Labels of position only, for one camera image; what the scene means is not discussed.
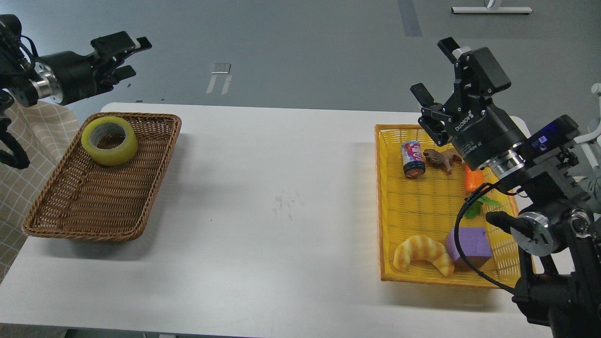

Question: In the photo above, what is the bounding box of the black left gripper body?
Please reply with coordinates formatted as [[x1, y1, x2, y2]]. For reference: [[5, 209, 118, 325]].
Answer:
[[39, 51, 113, 105]]

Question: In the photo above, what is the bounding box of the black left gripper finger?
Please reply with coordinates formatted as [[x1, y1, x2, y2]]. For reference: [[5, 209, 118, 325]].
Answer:
[[91, 31, 152, 62], [106, 65, 137, 86]]

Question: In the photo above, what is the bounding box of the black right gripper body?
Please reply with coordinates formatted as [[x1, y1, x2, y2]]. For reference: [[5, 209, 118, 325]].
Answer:
[[448, 101, 526, 170]]

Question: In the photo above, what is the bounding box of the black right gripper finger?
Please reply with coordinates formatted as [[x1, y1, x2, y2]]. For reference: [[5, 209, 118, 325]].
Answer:
[[438, 37, 511, 120], [410, 83, 459, 147]]

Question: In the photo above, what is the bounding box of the yellow tape roll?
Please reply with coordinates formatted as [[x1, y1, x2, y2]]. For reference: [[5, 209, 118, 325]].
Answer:
[[81, 116, 138, 166]]

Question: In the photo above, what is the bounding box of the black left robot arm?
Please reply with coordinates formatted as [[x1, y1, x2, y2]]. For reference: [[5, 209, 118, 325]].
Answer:
[[0, 14, 152, 169]]

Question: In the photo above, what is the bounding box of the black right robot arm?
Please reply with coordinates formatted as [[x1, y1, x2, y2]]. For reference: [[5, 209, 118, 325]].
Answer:
[[410, 37, 601, 338]]

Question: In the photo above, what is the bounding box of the brown toy lion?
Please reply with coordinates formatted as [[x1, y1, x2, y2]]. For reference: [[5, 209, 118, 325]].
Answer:
[[422, 148, 466, 175]]

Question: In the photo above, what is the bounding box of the orange toy carrot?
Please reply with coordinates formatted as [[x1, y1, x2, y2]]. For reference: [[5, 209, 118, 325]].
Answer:
[[464, 165, 500, 220]]

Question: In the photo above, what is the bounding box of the small soda can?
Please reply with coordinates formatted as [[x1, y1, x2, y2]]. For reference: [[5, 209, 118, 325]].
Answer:
[[400, 139, 426, 179]]

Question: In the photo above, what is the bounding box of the beige checkered cloth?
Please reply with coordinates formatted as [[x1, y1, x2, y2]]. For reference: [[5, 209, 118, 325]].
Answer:
[[0, 101, 80, 280]]

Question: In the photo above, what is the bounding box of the white stand base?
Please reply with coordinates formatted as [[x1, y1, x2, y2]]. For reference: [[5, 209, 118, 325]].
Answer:
[[451, 0, 533, 15]]

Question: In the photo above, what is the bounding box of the yellow plastic basket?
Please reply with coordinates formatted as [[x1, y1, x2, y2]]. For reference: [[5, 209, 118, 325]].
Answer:
[[374, 124, 520, 288]]

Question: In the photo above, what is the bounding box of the purple foam block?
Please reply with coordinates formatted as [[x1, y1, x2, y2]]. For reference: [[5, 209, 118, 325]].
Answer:
[[445, 226, 493, 268]]

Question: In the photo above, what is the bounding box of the brown wicker basket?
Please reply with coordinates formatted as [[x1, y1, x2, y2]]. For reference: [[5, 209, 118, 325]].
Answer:
[[22, 112, 182, 241]]

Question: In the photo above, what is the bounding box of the toy croissant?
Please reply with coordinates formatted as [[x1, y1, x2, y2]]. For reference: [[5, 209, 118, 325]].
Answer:
[[393, 235, 455, 277]]

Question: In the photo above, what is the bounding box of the white chair frame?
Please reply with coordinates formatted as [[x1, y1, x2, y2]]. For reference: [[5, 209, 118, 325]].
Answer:
[[574, 83, 601, 157]]

